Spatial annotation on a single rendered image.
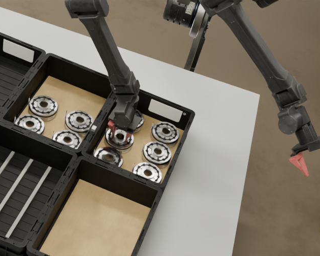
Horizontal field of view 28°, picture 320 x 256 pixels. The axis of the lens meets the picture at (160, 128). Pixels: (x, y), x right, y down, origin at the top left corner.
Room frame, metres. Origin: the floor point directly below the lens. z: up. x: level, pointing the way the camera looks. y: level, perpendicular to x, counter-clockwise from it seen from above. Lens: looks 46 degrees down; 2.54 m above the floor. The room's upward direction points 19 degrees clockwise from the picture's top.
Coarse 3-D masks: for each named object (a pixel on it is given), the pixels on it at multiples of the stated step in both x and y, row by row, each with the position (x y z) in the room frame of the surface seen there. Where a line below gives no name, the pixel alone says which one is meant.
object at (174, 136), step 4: (156, 124) 1.65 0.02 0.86; (160, 124) 1.66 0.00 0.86; (164, 124) 1.67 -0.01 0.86; (168, 124) 1.68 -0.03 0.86; (172, 124) 1.68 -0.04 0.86; (152, 128) 1.63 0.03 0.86; (156, 128) 1.64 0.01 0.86; (160, 128) 1.64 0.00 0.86; (172, 128) 1.66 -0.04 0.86; (176, 128) 1.67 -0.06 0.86; (152, 132) 1.61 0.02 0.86; (156, 132) 1.62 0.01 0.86; (176, 132) 1.65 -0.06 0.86; (156, 136) 1.60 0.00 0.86; (160, 136) 1.60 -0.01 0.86; (164, 136) 1.61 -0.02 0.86; (172, 136) 1.62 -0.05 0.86; (176, 136) 1.63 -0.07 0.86; (160, 140) 1.58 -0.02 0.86; (164, 140) 1.59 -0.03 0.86; (168, 140) 1.60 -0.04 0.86; (172, 140) 1.60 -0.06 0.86
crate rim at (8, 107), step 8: (48, 56) 1.74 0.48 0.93; (56, 56) 1.75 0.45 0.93; (40, 64) 1.68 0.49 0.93; (72, 64) 1.74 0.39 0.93; (32, 72) 1.63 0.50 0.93; (96, 72) 1.74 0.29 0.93; (24, 88) 1.54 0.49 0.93; (16, 96) 1.49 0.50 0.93; (112, 96) 1.65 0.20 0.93; (8, 104) 1.45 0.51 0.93; (104, 104) 1.60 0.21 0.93; (0, 120) 1.37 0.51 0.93; (96, 120) 1.51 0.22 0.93; (16, 128) 1.36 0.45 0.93; (24, 128) 1.37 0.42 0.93; (40, 136) 1.36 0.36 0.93; (88, 136) 1.43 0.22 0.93; (56, 144) 1.35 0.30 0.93; (64, 144) 1.36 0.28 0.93; (80, 144) 1.38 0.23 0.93; (80, 152) 1.36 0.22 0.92
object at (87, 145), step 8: (152, 96) 1.72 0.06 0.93; (112, 104) 1.61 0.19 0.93; (168, 104) 1.71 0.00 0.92; (176, 104) 1.72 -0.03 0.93; (104, 112) 1.56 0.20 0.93; (192, 112) 1.71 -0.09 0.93; (192, 120) 1.66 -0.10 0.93; (184, 136) 1.58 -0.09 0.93; (88, 144) 1.39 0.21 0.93; (176, 152) 1.49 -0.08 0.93; (96, 160) 1.34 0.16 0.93; (120, 168) 1.34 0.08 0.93; (168, 168) 1.41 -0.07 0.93; (136, 176) 1.33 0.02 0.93; (168, 176) 1.38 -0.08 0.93; (152, 184) 1.32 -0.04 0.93; (160, 184) 1.33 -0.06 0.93
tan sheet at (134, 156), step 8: (144, 120) 1.68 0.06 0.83; (152, 120) 1.70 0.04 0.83; (144, 128) 1.65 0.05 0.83; (104, 136) 1.54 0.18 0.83; (136, 136) 1.59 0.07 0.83; (144, 136) 1.61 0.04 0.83; (104, 144) 1.50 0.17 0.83; (136, 144) 1.56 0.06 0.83; (144, 144) 1.57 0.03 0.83; (176, 144) 1.62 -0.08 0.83; (128, 152) 1.51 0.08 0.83; (136, 152) 1.52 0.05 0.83; (128, 160) 1.47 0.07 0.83; (136, 160) 1.48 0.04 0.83; (128, 168) 1.44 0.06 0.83
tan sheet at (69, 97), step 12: (48, 84) 1.70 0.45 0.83; (60, 84) 1.72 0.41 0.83; (48, 96) 1.64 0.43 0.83; (60, 96) 1.66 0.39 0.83; (72, 96) 1.68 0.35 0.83; (84, 96) 1.70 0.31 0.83; (96, 96) 1.72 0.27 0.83; (60, 108) 1.60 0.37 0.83; (72, 108) 1.62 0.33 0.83; (84, 108) 1.64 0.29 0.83; (96, 108) 1.66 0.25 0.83; (60, 120) 1.54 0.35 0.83; (48, 132) 1.47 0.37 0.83
